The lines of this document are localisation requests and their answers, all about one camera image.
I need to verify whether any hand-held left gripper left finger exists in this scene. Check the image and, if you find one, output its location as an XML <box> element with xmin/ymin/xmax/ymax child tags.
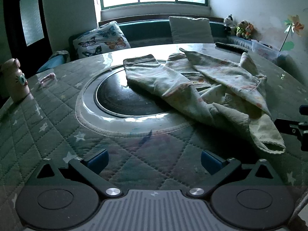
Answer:
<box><xmin>36</xmin><ymin>149</ymin><xmax>122</xmax><ymax>197</ymax></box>

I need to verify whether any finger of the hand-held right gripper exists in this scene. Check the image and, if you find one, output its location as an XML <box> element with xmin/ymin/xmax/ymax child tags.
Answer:
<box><xmin>274</xmin><ymin>118</ymin><xmax>301</xmax><ymax>136</ymax></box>

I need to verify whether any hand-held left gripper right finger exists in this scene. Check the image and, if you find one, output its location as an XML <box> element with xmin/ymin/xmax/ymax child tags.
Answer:
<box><xmin>188</xmin><ymin>150</ymin><xmax>283</xmax><ymax>197</ymax></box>

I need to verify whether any printed children's jacket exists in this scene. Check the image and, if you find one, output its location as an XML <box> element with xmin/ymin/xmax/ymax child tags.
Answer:
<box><xmin>123</xmin><ymin>48</ymin><xmax>286</xmax><ymax>155</ymax></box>

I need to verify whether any round black glass hob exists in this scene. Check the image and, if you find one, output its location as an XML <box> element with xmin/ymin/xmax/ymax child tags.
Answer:
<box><xmin>94</xmin><ymin>72</ymin><xmax>174</xmax><ymax>118</ymax></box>

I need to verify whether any clear plastic box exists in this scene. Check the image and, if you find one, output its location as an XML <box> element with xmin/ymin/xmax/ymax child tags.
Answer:
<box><xmin>251</xmin><ymin>40</ymin><xmax>281</xmax><ymax>63</ymax></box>

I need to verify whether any black remote control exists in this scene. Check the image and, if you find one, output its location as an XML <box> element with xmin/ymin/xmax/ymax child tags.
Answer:
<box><xmin>215</xmin><ymin>42</ymin><xmax>248</xmax><ymax>53</ymax></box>

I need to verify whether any pink hair clip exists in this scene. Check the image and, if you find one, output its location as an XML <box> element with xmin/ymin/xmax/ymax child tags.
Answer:
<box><xmin>40</xmin><ymin>73</ymin><xmax>56</xmax><ymax>85</ymax></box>

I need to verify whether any paper pinwheel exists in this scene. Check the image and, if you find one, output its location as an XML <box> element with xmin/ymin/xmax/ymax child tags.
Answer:
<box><xmin>279</xmin><ymin>14</ymin><xmax>305</xmax><ymax>52</ymax></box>

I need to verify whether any orange plush toy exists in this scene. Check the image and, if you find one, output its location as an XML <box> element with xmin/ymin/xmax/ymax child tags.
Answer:
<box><xmin>244</xmin><ymin>23</ymin><xmax>255</xmax><ymax>40</ymax></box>

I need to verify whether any yellow plush toy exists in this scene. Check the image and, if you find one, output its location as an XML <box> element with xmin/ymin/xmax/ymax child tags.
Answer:
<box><xmin>231</xmin><ymin>20</ymin><xmax>248</xmax><ymax>38</ymax></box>

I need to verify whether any blue cushion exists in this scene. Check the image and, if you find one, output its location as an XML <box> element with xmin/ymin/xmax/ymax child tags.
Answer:
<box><xmin>36</xmin><ymin>50</ymin><xmax>70</xmax><ymax>74</ymax></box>

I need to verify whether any pink cat-shaped bottle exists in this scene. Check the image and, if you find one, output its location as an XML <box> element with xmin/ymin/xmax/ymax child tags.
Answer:
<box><xmin>0</xmin><ymin>58</ymin><xmax>30</xmax><ymax>101</ymax></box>

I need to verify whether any black and white plush toy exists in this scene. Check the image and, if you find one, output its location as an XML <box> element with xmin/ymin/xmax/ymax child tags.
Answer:
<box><xmin>223</xmin><ymin>14</ymin><xmax>233</xmax><ymax>32</ymax></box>

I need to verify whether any butterfly print pillow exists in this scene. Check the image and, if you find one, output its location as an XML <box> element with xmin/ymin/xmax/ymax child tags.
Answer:
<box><xmin>73</xmin><ymin>21</ymin><xmax>131</xmax><ymax>59</ymax></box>

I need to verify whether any plain white pillow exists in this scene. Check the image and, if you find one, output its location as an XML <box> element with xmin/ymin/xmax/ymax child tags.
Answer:
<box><xmin>169</xmin><ymin>16</ymin><xmax>214</xmax><ymax>44</ymax></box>

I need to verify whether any green sofa bench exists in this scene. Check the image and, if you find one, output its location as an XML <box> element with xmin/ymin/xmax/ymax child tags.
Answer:
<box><xmin>69</xmin><ymin>19</ymin><xmax>255</xmax><ymax>60</ymax></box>

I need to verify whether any dark door with glass pane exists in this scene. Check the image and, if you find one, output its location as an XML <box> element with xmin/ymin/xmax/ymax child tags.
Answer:
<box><xmin>2</xmin><ymin>0</ymin><xmax>50</xmax><ymax>60</ymax></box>

